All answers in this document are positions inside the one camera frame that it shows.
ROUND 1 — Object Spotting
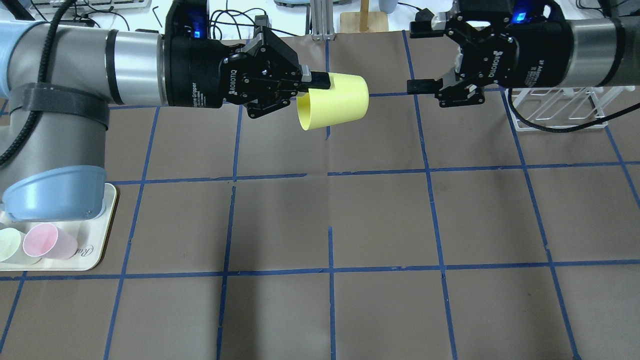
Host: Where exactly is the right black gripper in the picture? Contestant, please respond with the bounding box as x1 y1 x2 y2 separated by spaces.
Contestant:
406 0 574 108

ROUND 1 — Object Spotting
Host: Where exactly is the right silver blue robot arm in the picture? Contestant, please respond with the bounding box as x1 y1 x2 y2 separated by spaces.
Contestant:
407 0 639 108

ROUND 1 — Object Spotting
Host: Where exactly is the cream plastic cup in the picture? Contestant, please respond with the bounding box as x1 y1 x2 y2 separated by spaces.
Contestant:
0 227 41 265

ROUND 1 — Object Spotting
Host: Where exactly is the cream serving tray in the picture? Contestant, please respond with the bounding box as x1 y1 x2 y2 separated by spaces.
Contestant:
0 182 120 272

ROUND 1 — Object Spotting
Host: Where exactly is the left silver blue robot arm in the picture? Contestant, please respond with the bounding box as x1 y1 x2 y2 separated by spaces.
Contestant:
0 0 334 223

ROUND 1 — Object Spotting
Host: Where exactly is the wooden mug tree stand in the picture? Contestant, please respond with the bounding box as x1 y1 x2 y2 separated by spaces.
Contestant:
338 0 389 34

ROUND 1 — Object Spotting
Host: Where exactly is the blue cup on desk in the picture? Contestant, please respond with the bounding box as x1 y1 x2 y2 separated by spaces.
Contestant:
378 0 399 15

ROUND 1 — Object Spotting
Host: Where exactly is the aluminium frame post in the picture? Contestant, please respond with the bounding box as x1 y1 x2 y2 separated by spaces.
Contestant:
310 0 335 41

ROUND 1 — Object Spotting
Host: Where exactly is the black power adapter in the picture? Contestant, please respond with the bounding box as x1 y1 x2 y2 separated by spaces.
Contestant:
414 8 447 31

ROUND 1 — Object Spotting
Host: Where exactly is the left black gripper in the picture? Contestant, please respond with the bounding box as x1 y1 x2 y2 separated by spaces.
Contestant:
163 0 332 118

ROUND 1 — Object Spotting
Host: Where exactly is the pink plastic cup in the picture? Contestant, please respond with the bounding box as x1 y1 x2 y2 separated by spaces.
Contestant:
22 223 79 260

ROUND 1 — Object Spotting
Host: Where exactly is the yellow plastic cup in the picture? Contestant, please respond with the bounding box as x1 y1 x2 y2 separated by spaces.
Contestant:
295 72 370 131

